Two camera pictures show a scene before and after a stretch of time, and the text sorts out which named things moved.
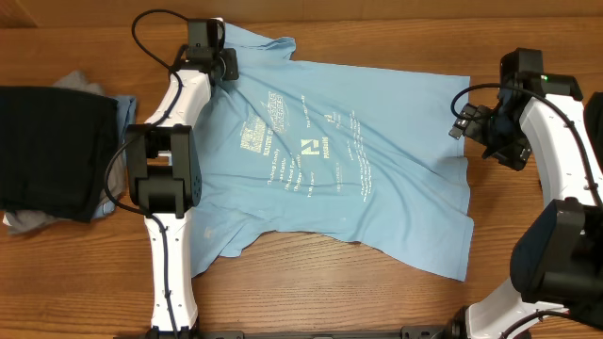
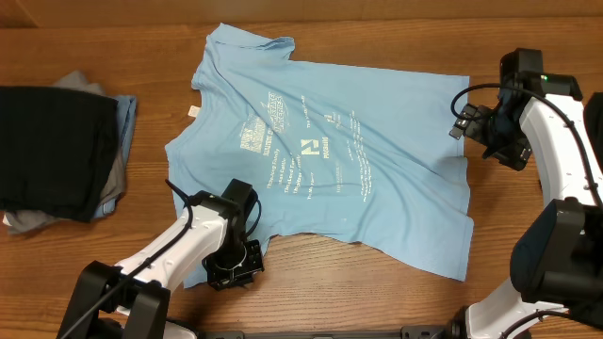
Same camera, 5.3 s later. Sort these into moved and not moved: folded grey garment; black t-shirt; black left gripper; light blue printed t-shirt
Moved: black left gripper
Not moved: folded grey garment; black t-shirt; light blue printed t-shirt
